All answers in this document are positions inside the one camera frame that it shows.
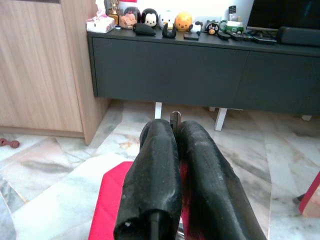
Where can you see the black pouch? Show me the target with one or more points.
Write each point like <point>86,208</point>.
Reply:
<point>143,30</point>

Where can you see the black low TV cabinet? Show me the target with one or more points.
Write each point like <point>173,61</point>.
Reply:
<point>162,67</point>

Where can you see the black soundbar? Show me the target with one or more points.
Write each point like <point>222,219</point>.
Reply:
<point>300,36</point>

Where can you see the black and white mouse plush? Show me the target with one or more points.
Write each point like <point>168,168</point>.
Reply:
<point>150,18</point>

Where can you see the green and white tin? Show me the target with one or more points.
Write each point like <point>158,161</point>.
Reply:
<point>233,26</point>

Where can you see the small flat black box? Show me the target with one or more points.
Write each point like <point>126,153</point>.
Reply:
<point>191,36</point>

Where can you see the light wooden cabinet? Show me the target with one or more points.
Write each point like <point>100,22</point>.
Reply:
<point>37,62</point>

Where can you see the yellow bear plush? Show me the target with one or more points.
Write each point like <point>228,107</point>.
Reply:
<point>183,21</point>

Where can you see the white and pink tissue pack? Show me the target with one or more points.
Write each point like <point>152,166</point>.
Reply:
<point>100,25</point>

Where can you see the gold trophy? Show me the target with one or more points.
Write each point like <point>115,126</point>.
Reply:
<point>112,12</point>

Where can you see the white duck plush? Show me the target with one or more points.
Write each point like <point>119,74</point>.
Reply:
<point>166,21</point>

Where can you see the small red dumbbell toy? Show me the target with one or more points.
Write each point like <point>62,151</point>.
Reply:
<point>13,143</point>

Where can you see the black forked holder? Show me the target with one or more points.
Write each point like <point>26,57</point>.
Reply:
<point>168,34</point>

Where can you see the black remote control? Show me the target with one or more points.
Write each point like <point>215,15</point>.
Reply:
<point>264,40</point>
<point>224,36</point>

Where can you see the black television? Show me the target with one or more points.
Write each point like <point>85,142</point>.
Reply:
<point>287,12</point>

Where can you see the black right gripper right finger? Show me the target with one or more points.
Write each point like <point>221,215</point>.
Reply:
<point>212,185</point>

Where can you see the black penguin plush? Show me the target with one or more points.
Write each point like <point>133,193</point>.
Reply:
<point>212,28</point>

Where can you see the black and pink mouse plush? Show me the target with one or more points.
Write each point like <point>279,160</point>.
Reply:
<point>130,17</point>

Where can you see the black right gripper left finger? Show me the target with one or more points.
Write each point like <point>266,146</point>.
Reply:
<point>150,180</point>

